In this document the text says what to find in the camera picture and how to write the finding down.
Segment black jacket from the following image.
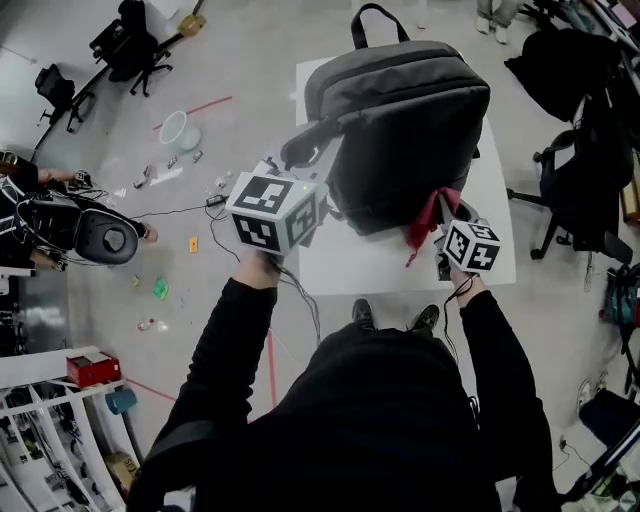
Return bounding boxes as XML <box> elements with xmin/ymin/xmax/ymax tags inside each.
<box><xmin>502</xmin><ymin>26</ymin><xmax>625</xmax><ymax>125</ymax></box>

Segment black monitor screen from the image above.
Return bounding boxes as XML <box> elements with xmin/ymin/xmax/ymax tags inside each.
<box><xmin>559</xmin><ymin>422</ymin><xmax>640</xmax><ymax>507</ymax></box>

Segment teal vacuum cleaner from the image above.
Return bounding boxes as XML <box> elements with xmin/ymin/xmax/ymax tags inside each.
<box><xmin>598</xmin><ymin>261</ymin><xmax>640</xmax><ymax>399</ymax></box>

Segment gray backpack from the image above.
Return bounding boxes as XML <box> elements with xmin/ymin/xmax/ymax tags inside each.
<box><xmin>302</xmin><ymin>1</ymin><xmax>493</xmax><ymax>237</ymax></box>

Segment scattered small litter pieces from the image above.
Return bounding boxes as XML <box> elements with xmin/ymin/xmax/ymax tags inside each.
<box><xmin>112</xmin><ymin>148</ymin><xmax>237</xmax><ymax>335</ymax></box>

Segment brown printed carton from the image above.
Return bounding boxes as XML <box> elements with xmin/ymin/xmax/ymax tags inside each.
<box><xmin>103</xmin><ymin>451</ymin><xmax>141</xmax><ymax>495</ymax></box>

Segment person's left forearm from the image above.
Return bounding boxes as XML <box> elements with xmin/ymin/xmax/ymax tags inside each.
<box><xmin>188</xmin><ymin>247</ymin><xmax>282</xmax><ymax>404</ymax></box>

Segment person's black shoe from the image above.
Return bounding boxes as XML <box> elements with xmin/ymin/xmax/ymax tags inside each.
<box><xmin>406</xmin><ymin>303</ymin><xmax>442</xmax><ymax>335</ymax></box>
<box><xmin>350</xmin><ymin>297</ymin><xmax>377</xmax><ymax>332</ymax></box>

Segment pink cloth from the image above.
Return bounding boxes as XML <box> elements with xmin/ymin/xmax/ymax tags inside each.
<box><xmin>402</xmin><ymin>186</ymin><xmax>462</xmax><ymax>270</ymax></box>

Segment person's black-clothed torso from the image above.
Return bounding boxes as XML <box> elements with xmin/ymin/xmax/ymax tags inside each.
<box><xmin>126</xmin><ymin>321</ymin><xmax>557</xmax><ymax>512</ymax></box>

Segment person's right forearm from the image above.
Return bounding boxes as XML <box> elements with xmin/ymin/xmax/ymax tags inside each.
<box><xmin>448</xmin><ymin>271</ymin><xmax>547</xmax><ymax>434</ymax></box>

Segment black equipment pack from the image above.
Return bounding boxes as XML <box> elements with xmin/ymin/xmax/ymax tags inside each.
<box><xmin>18</xmin><ymin>196</ymin><xmax>141</xmax><ymax>267</ymax></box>

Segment white metal storage rack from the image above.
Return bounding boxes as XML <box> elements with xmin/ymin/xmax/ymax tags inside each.
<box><xmin>0</xmin><ymin>343</ymin><xmax>132</xmax><ymax>512</ymax></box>

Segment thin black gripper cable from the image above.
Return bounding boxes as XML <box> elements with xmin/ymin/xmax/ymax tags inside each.
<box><xmin>269</xmin><ymin>253</ymin><xmax>325</xmax><ymax>348</ymax></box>
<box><xmin>441</xmin><ymin>273</ymin><xmax>475</xmax><ymax>362</ymax></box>

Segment black power adapter cable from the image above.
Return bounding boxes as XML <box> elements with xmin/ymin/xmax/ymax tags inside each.
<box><xmin>128</xmin><ymin>193</ymin><xmax>242</xmax><ymax>265</ymax></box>

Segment red box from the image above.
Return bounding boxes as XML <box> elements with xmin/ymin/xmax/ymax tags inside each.
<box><xmin>64</xmin><ymin>350</ymin><xmax>123</xmax><ymax>390</ymax></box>

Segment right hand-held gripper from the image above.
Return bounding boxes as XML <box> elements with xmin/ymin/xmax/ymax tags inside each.
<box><xmin>432</xmin><ymin>191</ymin><xmax>503</xmax><ymax>282</ymax></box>

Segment black office chair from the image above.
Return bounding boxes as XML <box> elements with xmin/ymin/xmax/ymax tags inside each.
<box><xmin>504</xmin><ymin>84</ymin><xmax>637</xmax><ymax>262</ymax></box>
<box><xmin>33</xmin><ymin>62</ymin><xmax>97</xmax><ymax>135</ymax></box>
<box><xmin>88</xmin><ymin>0</ymin><xmax>175</xmax><ymax>98</ymax></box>

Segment small cardboard box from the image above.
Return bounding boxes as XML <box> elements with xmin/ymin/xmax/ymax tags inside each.
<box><xmin>177</xmin><ymin>12</ymin><xmax>208</xmax><ymax>38</ymax></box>

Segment white table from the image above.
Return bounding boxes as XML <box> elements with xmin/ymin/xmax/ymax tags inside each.
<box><xmin>294</xmin><ymin>53</ymin><xmax>518</xmax><ymax>298</ymax></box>

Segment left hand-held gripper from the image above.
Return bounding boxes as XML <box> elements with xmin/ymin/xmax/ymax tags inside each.
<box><xmin>224</xmin><ymin>115</ymin><xmax>347</xmax><ymax>257</ymax></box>

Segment blue cup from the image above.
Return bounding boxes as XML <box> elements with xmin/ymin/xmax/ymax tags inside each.
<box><xmin>103</xmin><ymin>387</ymin><xmax>139</xmax><ymax>417</ymax></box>

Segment clear plastic bucket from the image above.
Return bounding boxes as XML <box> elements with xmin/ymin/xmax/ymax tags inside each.
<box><xmin>157</xmin><ymin>109</ymin><xmax>203</xmax><ymax>155</ymax></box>

